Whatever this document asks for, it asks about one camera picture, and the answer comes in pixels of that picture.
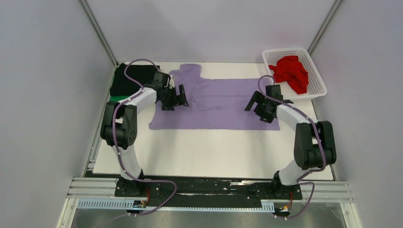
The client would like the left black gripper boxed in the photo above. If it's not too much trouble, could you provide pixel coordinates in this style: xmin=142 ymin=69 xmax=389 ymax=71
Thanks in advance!
xmin=160 ymin=84 xmax=188 ymax=111

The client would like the purple t shirt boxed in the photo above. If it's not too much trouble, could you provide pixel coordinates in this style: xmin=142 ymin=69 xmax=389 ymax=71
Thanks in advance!
xmin=149 ymin=64 xmax=280 ymax=131

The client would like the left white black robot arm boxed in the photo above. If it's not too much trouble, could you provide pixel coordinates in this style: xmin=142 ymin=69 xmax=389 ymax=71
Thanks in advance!
xmin=100 ymin=71 xmax=189 ymax=197

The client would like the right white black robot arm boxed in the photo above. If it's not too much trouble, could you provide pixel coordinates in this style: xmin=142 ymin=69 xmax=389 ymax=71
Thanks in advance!
xmin=245 ymin=85 xmax=336 ymax=199

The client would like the red t shirt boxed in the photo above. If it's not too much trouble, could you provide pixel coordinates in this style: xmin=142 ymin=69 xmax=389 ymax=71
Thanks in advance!
xmin=269 ymin=56 xmax=309 ymax=95

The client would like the white plastic basket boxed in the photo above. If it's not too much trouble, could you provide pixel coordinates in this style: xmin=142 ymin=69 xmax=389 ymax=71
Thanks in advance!
xmin=262 ymin=47 xmax=327 ymax=100

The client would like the folded black t shirt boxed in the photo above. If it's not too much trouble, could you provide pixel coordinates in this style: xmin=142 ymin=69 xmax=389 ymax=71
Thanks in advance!
xmin=109 ymin=64 xmax=157 ymax=97

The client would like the folded green t shirt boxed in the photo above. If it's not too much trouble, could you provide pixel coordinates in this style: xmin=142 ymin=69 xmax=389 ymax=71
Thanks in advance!
xmin=109 ymin=96 xmax=128 ymax=102

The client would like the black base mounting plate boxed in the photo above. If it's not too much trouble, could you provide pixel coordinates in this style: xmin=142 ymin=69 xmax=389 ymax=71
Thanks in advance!
xmin=128 ymin=176 xmax=302 ymax=209

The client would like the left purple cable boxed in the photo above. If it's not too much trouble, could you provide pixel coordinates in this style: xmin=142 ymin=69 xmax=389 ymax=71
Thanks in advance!
xmin=94 ymin=58 xmax=178 ymax=227

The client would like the white slotted cable duct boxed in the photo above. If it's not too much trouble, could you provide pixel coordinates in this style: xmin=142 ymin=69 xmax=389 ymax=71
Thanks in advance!
xmin=77 ymin=199 xmax=275 ymax=213

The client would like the aluminium frame rail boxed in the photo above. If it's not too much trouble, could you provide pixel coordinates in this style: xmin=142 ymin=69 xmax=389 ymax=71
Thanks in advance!
xmin=67 ymin=178 xmax=354 ymax=203

